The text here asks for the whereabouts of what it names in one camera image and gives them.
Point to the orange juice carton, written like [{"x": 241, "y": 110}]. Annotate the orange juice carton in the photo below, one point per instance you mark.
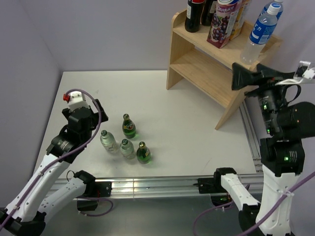
[{"x": 240, "y": 19}]

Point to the clear glass bottle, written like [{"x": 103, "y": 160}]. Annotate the clear glass bottle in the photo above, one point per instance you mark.
[
  {"x": 127, "y": 149},
  {"x": 108, "y": 141}
]

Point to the aluminium mounting rail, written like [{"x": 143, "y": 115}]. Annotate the aluminium mounting rail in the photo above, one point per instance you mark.
[{"x": 184, "y": 186}]

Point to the clear glass bottle left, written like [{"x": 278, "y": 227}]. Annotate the clear glass bottle left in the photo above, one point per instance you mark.
[{"x": 108, "y": 141}]

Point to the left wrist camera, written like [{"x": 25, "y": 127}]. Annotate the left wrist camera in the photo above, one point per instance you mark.
[{"x": 75, "y": 100}]

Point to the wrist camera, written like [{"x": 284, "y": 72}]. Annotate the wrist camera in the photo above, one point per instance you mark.
[
  {"x": 304, "y": 74},
  {"x": 75, "y": 100}
]

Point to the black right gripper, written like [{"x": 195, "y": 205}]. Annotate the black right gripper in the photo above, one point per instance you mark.
[{"x": 240, "y": 75}]

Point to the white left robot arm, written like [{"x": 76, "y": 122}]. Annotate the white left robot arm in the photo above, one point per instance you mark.
[{"x": 29, "y": 212}]

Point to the green glass bottle far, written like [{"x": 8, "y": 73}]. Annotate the green glass bottle far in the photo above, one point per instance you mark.
[{"x": 129, "y": 128}]

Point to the clear glass bottle right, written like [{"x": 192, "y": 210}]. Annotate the clear glass bottle right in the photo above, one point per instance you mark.
[{"x": 127, "y": 149}]

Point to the cola glass bottle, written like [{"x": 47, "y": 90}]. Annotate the cola glass bottle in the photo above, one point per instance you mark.
[
  {"x": 208, "y": 12},
  {"x": 193, "y": 15}
]

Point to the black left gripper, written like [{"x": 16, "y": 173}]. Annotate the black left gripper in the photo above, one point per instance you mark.
[{"x": 95, "y": 116}]

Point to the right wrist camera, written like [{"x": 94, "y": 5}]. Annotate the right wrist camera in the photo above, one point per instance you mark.
[{"x": 304, "y": 74}]

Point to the wooden shelf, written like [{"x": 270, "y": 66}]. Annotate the wooden shelf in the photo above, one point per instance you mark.
[{"x": 206, "y": 66}]

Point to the green glass bottle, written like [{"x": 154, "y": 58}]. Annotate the green glass bottle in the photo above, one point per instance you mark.
[
  {"x": 143, "y": 153},
  {"x": 129, "y": 128}
]

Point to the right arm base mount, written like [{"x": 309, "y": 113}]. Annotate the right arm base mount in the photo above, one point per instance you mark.
[{"x": 218, "y": 195}]

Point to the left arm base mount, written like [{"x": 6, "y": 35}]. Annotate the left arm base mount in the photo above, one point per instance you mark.
[{"x": 95, "y": 194}]

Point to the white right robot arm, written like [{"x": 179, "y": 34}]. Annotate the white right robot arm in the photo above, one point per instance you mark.
[{"x": 282, "y": 154}]

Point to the green glass bottle near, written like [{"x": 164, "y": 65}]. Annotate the green glass bottle near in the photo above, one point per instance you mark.
[{"x": 143, "y": 153}]

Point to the purple juice carton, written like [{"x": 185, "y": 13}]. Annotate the purple juice carton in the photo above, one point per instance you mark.
[{"x": 223, "y": 22}]

